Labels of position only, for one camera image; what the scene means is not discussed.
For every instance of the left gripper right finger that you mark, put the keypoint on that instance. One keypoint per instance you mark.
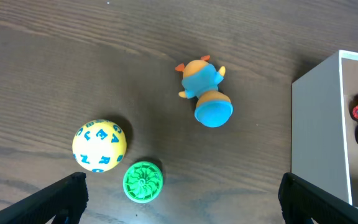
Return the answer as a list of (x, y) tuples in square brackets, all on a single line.
[(303, 202)]

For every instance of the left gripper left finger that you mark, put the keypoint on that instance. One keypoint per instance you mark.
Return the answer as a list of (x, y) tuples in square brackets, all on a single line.
[(62, 202)]

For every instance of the yellow ball blue letters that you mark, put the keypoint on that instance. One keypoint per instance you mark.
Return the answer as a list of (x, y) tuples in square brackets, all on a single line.
[(99, 145)]

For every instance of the green round disc toy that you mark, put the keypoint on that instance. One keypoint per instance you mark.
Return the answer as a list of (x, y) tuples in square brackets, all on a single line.
[(143, 182)]

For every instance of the blue orange toy figure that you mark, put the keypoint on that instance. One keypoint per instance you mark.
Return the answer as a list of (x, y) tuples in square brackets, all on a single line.
[(200, 79)]

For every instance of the white cardboard box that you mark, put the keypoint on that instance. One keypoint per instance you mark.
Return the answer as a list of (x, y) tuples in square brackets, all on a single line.
[(323, 141)]

